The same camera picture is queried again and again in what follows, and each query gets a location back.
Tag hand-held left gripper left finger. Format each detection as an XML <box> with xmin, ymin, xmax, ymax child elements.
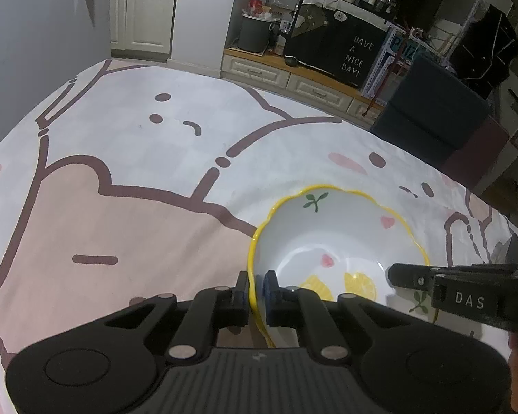
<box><xmin>90</xmin><ymin>271</ymin><xmax>251</xmax><ymax>363</ymax></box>

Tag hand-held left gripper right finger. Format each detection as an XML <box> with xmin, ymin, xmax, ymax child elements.
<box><xmin>262</xmin><ymin>269</ymin><xmax>416</xmax><ymax>362</ymax></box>

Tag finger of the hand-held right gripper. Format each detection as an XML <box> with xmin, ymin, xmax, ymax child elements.
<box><xmin>387</xmin><ymin>263</ymin><xmax>434</xmax><ymax>289</ymax></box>

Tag floral bowl with yellow rim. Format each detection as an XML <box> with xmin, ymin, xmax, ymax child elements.
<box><xmin>248</xmin><ymin>184</ymin><xmax>442</xmax><ymax>348</ymax></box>

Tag maroon chair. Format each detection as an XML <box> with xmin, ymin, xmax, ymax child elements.
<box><xmin>442</xmin><ymin>116</ymin><xmax>518</xmax><ymax>191</ymax></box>

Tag bear printed tablecloth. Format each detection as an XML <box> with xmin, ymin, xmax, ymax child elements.
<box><xmin>0</xmin><ymin>57</ymin><xmax>518</xmax><ymax>414</ymax></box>

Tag dark chair back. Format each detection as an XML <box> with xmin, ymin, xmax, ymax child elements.
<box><xmin>370</xmin><ymin>53</ymin><xmax>491</xmax><ymax>165</ymax></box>

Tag wooden drawer platform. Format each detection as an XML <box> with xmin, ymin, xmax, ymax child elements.
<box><xmin>221</xmin><ymin>47</ymin><xmax>387</xmax><ymax>126</ymax></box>

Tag black hanging jacket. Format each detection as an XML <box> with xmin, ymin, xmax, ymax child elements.
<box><xmin>451</xmin><ymin>4</ymin><xmax>518</xmax><ymax>101</ymax></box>

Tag black curtain with white lettering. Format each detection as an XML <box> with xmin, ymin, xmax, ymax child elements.
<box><xmin>283</xmin><ymin>3</ymin><xmax>390</xmax><ymax>91</ymax></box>

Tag grey trash bin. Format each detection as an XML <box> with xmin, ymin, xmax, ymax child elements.
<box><xmin>237</xmin><ymin>11</ymin><xmax>274</xmax><ymax>53</ymax></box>

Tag white floor cabinet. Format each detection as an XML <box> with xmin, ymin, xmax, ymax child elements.
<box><xmin>109</xmin><ymin>0</ymin><xmax>182</xmax><ymax>56</ymax></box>

